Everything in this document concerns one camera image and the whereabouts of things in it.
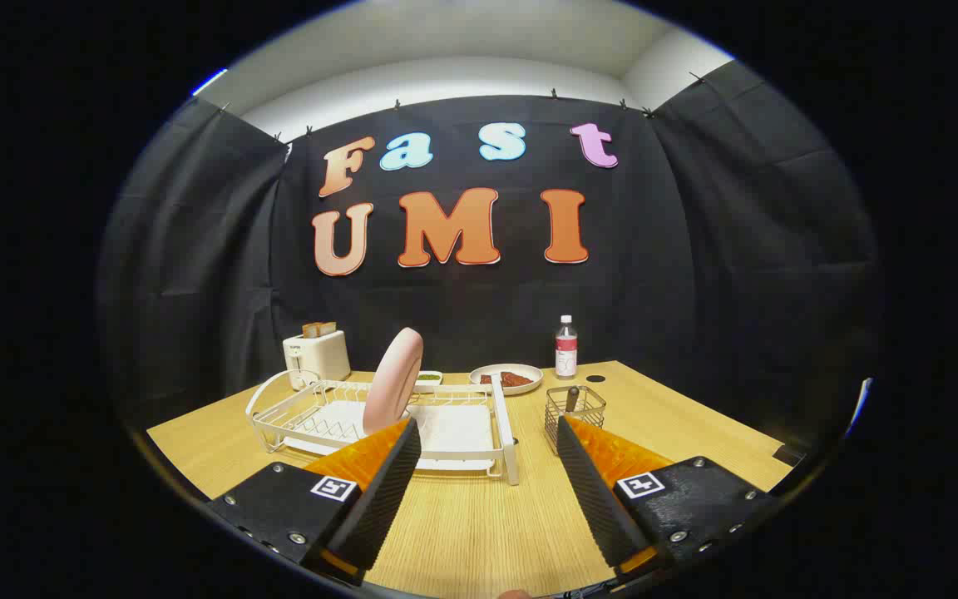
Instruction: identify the cream toaster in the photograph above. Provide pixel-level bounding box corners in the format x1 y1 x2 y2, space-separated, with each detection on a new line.
283 330 352 392

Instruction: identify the metal wire basket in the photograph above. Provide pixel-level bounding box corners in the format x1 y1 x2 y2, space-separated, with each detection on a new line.
545 384 608 455

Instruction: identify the black backdrop cloth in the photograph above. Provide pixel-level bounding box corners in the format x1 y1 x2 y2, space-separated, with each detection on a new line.
96 60 879 433

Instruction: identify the white plate with meat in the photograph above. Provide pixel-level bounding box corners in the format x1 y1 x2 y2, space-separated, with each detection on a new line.
469 364 544 395

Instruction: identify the white drain tray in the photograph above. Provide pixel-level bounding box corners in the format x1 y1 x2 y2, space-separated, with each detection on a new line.
284 399 498 473

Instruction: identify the clear bottle with red label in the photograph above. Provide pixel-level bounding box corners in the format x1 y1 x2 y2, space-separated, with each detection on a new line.
555 314 579 380

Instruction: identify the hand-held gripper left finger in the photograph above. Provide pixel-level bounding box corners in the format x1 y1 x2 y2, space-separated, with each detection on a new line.
206 418 422 587

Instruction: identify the pink plate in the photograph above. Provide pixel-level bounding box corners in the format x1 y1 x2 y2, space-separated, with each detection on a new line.
363 327 425 436

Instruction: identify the white wire dish rack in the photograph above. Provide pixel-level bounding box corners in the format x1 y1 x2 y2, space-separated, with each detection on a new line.
245 369 521 487

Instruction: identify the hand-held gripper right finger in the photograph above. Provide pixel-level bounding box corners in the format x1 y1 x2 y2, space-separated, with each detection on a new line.
556 414 779 583

